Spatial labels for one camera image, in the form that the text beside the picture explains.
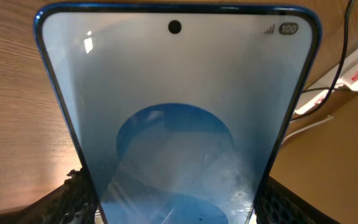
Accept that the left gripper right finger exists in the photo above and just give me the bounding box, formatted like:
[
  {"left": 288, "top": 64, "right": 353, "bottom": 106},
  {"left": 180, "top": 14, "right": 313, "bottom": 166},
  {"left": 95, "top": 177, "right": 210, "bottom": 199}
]
[{"left": 254, "top": 177, "right": 339, "bottom": 224}]

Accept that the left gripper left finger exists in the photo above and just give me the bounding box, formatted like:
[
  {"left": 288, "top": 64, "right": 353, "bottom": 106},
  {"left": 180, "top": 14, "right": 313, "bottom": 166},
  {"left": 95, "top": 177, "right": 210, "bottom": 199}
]
[{"left": 0, "top": 169, "right": 98, "bottom": 224}]

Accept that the black charging cable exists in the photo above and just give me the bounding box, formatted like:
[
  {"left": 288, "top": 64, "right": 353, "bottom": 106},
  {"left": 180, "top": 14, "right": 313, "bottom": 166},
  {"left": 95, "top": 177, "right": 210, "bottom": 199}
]
[{"left": 290, "top": 0, "right": 358, "bottom": 122}]

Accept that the blue Galaxy smartphone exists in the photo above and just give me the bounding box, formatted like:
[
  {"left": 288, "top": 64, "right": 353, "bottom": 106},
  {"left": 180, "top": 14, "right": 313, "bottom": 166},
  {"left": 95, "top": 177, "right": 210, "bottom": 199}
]
[{"left": 34, "top": 2, "right": 322, "bottom": 223}]

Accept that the white power strip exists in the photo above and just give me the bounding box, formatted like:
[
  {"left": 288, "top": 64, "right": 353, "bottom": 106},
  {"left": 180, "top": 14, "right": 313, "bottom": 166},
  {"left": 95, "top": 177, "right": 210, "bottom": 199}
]
[{"left": 293, "top": 32, "right": 358, "bottom": 116}]

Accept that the white power strip cord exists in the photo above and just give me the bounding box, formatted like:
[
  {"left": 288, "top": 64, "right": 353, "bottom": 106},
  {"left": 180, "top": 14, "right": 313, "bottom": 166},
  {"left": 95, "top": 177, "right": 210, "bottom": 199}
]
[{"left": 281, "top": 114, "right": 334, "bottom": 144}]

